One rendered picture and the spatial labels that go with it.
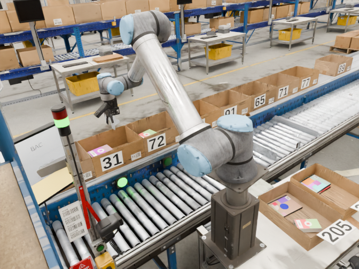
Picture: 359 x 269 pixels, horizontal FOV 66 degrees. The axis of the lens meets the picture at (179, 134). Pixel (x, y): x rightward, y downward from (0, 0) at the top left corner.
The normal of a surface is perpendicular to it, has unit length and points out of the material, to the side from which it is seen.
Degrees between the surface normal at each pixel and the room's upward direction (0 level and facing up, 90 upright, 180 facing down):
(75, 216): 90
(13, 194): 0
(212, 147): 48
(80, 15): 90
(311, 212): 0
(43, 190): 86
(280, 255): 0
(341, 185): 88
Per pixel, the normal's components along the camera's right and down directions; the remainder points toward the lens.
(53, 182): 0.83, 0.17
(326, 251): -0.05, -0.87
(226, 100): 0.59, 0.36
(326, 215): -0.86, 0.27
